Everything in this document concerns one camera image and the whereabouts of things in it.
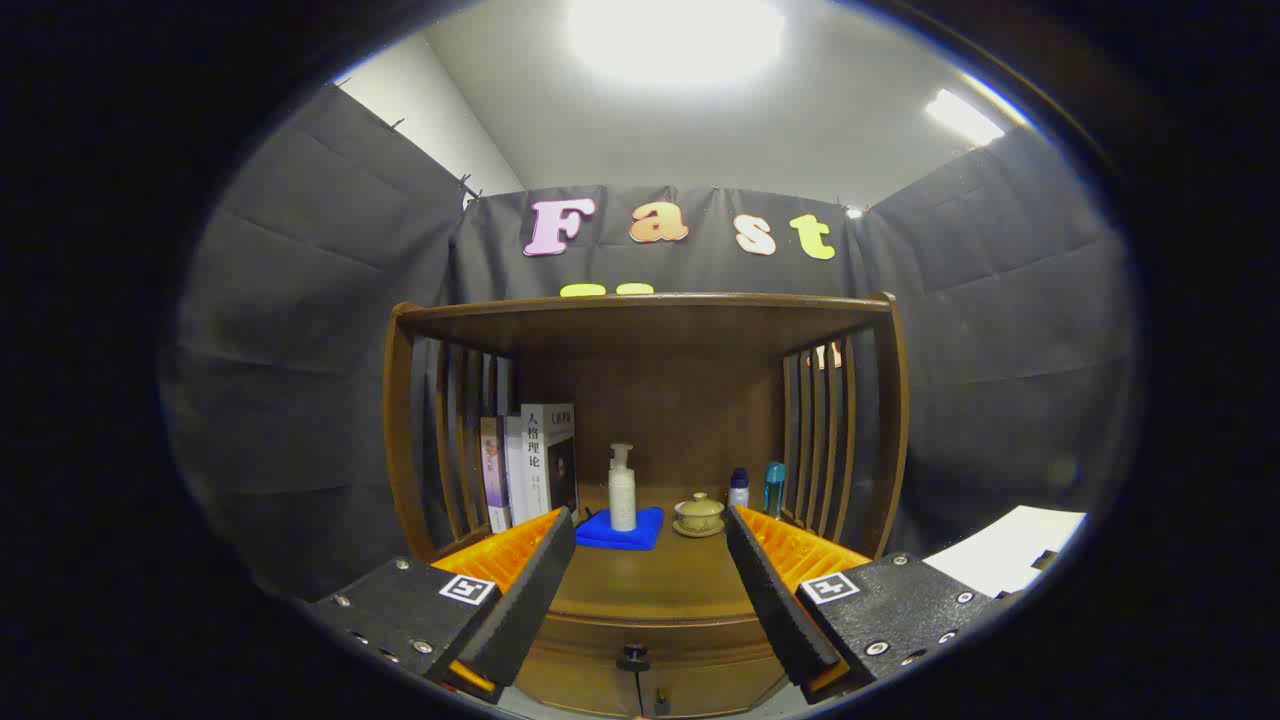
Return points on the brown wooden countertop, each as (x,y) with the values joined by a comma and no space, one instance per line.
(650,580)

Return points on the round ceiling light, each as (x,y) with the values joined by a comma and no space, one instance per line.
(675,40)

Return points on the rectangular ceiling light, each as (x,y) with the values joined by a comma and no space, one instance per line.
(962,116)

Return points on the brown wooden drawer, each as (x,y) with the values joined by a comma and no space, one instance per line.
(590,680)

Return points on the thick white black book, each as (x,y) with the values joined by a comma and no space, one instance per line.
(550,460)

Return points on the white grey cabinet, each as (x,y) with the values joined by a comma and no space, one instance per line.
(1000,550)

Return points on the thin white book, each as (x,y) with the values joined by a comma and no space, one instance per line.
(514,480)

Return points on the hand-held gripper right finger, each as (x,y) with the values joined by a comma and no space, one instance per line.
(775,600)

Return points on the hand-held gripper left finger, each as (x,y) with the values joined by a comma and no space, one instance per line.
(535,590)

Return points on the yellow lidded teacup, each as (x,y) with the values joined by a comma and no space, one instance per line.
(698,515)

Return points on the teal bottle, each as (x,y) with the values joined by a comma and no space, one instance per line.
(775,490)

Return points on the purple book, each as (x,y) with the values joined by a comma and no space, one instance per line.
(493,480)

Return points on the brown wooden cabinet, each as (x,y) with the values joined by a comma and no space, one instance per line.
(650,400)

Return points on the white pump bottle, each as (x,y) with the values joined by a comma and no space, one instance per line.
(622,500)

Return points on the white bottle blue cap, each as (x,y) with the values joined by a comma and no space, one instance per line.
(738,490)

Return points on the folded blue cloth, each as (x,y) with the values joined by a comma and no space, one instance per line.
(600,535)

